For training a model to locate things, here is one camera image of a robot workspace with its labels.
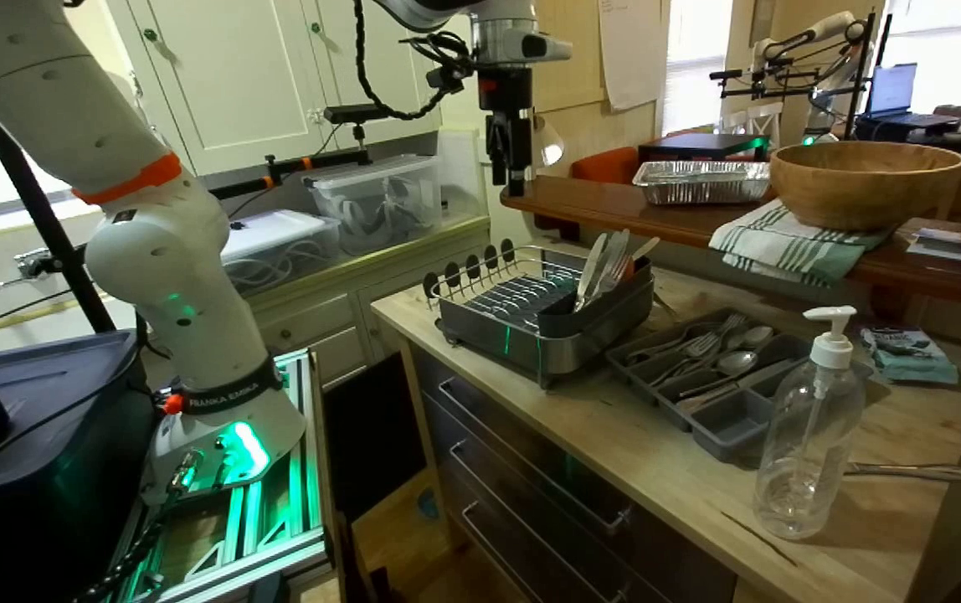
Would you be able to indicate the black bar camera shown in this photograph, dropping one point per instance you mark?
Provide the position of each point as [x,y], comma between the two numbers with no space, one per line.
[357,112]

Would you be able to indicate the grey dish drying rack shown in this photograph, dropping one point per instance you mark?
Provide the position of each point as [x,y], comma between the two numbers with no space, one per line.
[523,324]

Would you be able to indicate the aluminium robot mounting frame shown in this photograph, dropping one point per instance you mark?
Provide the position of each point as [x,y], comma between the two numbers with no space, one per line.
[265,525]

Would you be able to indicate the black electronics box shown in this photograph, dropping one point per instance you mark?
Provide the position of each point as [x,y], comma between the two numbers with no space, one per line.
[701,146]

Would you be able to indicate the large black box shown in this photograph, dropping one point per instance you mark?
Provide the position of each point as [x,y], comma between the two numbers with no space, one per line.
[54,446]

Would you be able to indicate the wooden bowl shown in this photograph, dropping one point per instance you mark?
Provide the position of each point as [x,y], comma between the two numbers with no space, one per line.
[866,184]

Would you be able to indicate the white flat utensil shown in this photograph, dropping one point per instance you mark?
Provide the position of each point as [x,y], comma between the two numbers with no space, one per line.
[589,270]
[613,258]

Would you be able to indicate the clear soap pump bottle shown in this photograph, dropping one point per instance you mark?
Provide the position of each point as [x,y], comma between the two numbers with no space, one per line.
[809,446]

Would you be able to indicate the small white robot arm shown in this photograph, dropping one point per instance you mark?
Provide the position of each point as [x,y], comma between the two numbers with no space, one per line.
[802,51]

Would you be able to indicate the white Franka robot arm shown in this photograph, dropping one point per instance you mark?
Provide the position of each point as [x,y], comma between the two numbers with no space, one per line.
[166,256]

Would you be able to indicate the orange padded seat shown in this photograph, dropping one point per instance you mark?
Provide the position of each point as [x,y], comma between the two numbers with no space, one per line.
[606,169]

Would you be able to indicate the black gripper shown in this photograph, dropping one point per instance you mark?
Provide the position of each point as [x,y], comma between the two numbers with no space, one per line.
[508,121]

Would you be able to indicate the large steel spoon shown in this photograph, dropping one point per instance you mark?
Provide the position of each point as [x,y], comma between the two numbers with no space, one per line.
[750,337]
[732,366]

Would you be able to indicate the green striped dish towel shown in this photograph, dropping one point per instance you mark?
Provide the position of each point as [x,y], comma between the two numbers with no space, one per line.
[790,251]

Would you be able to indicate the black tripod pole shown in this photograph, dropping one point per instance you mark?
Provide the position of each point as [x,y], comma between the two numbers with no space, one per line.
[43,219]

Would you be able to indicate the clear plastic storage bin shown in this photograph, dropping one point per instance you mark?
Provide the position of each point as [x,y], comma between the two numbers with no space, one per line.
[380,202]
[280,249]

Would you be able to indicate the aluminium foil tray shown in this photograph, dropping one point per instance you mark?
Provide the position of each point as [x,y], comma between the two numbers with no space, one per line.
[701,184]

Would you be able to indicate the teal sponge cloth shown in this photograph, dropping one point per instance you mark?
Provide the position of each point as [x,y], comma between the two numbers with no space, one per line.
[913,358]

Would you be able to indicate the thin wooden chopstick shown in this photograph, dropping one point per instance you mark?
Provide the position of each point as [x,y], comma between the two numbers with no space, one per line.
[644,249]

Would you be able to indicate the beige paper sheet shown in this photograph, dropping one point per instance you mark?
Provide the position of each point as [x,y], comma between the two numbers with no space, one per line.
[635,51]

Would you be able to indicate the open laptop computer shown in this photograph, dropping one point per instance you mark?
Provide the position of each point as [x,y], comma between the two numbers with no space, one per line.
[893,95]

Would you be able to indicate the grey drawer cabinet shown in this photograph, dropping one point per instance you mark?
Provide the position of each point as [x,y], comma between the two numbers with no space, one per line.
[523,491]

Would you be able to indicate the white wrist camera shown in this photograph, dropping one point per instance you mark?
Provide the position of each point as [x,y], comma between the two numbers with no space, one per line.
[548,49]

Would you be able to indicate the grey cutlery tray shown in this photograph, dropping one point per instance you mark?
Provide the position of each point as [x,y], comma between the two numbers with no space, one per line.
[724,421]

